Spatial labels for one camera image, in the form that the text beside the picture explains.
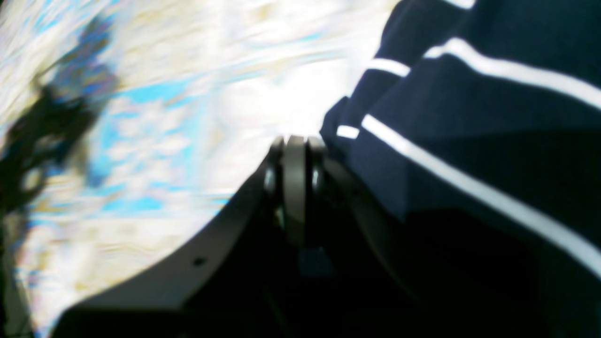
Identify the navy white striped T-shirt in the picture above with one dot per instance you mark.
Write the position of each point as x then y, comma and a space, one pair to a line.
477, 128

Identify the patterned floral tablecloth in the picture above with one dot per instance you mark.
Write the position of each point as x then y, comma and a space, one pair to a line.
188, 94

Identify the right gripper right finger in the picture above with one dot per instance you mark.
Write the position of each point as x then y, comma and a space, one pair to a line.
343, 241

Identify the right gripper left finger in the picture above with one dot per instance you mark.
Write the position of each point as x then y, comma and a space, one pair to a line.
208, 288

